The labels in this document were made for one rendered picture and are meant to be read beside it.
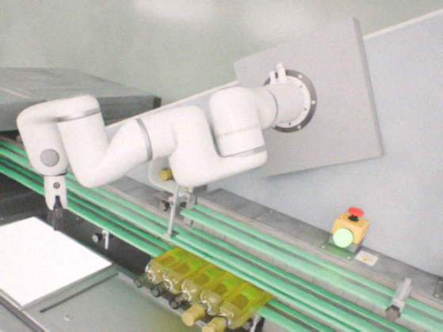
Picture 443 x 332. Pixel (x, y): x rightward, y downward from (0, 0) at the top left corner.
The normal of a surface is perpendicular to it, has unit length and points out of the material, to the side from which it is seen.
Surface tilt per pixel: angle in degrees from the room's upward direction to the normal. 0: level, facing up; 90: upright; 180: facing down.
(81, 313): 90
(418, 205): 0
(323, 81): 3
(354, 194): 0
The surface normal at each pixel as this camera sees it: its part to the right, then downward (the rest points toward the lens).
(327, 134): -0.57, 0.29
